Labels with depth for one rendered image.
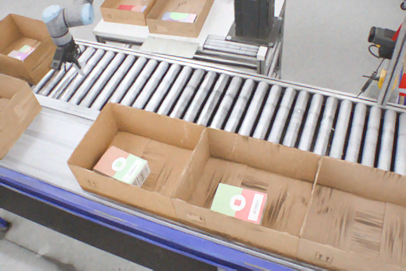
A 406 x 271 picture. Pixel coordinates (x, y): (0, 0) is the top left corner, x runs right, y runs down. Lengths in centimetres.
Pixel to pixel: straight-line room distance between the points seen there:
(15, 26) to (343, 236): 205
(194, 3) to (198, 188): 132
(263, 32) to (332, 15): 163
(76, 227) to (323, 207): 99
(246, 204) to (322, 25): 246
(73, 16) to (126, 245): 99
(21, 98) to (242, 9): 111
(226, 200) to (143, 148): 42
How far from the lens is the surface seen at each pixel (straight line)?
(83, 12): 185
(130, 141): 159
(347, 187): 143
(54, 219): 184
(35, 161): 170
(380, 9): 385
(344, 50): 333
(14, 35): 257
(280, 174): 145
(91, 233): 175
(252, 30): 212
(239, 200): 132
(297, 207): 139
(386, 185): 139
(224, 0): 247
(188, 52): 212
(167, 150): 154
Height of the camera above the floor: 211
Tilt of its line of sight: 49 degrees down
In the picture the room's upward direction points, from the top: 8 degrees counter-clockwise
